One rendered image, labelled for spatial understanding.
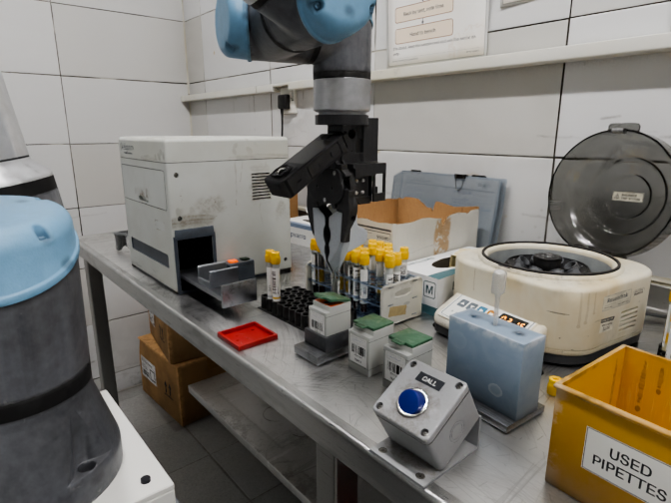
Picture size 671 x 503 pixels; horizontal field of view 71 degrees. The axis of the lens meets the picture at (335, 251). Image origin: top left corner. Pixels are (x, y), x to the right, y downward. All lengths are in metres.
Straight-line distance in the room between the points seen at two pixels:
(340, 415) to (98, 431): 0.25
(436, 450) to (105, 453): 0.29
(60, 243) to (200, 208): 0.58
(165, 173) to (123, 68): 1.39
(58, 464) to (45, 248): 0.16
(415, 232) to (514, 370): 0.44
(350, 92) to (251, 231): 0.49
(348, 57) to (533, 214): 0.62
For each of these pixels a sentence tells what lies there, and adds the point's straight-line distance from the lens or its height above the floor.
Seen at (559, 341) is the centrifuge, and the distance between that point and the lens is 0.71.
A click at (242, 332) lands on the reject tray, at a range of 0.78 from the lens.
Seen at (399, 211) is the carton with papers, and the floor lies 0.99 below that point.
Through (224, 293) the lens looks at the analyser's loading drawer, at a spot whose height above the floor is 0.92.
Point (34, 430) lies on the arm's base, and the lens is 0.43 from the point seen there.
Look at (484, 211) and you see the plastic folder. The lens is 1.12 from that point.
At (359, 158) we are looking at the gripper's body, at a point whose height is 1.15.
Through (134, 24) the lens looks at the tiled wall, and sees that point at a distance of 2.35.
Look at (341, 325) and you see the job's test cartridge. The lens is 0.68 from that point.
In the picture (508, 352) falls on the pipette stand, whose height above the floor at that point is 0.96.
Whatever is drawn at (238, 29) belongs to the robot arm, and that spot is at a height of 1.29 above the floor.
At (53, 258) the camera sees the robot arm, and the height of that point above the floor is 1.10.
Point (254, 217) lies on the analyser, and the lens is 1.02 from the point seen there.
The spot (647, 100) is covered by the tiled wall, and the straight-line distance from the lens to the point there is 1.02.
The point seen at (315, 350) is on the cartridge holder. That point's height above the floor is 0.89.
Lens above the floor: 1.19
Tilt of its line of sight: 14 degrees down
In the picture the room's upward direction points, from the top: straight up
